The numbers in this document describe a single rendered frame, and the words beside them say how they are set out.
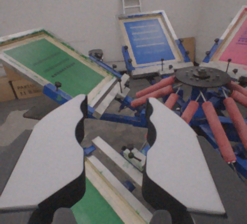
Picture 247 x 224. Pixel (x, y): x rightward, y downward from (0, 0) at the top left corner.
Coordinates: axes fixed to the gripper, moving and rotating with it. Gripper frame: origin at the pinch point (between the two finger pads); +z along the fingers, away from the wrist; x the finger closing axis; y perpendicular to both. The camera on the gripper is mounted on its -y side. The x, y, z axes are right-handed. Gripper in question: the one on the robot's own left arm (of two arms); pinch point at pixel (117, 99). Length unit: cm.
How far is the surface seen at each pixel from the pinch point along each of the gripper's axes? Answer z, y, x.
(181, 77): 83, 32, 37
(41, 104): 125, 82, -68
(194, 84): 73, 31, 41
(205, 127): 72, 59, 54
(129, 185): 43, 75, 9
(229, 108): 64, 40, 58
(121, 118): 99, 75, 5
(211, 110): 61, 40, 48
